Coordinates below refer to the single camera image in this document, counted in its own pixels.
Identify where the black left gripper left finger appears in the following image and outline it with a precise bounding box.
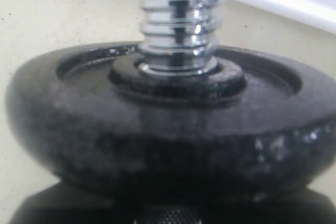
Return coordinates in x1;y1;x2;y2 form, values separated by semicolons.
9;182;141;223

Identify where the black weight plate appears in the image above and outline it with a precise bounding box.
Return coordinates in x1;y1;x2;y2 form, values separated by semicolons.
5;42;335;201

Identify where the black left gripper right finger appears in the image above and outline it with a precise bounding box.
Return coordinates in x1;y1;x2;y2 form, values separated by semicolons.
199;184;335;223

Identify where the chrome threaded dumbbell bar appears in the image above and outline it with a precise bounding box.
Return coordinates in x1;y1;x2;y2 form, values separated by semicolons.
138;0;221;77

